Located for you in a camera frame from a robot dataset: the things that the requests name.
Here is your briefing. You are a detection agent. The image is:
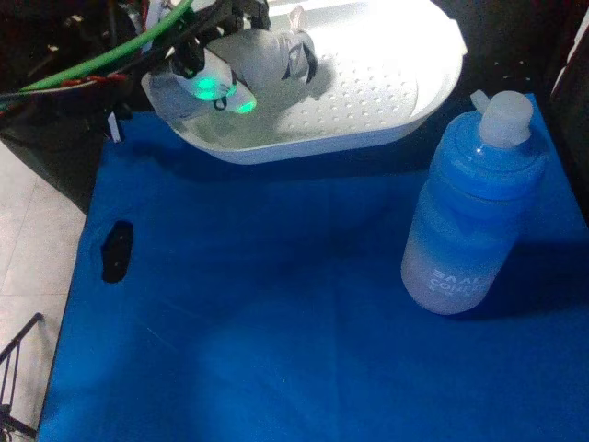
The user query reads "white perforated oval basin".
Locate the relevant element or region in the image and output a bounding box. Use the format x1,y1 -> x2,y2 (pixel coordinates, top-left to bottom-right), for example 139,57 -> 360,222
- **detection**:
140,0 -> 470,166

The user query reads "blue table mat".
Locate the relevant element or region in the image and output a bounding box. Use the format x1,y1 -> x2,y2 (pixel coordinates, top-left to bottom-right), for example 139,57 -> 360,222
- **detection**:
36,94 -> 589,442

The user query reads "grey umbrella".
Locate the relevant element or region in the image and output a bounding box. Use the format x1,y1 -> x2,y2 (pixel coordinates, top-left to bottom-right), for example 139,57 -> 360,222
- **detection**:
149,5 -> 319,120

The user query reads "black metal frame stand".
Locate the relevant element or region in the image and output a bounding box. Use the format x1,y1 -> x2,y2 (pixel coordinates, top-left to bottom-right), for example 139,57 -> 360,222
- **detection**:
0,312 -> 45,441

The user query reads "blue translucent water bottle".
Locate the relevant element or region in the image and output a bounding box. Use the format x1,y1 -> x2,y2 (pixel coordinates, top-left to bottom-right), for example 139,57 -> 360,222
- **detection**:
400,89 -> 549,317

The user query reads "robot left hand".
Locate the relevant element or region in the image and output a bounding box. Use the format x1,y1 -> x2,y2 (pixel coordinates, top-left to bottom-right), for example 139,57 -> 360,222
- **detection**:
170,0 -> 273,116

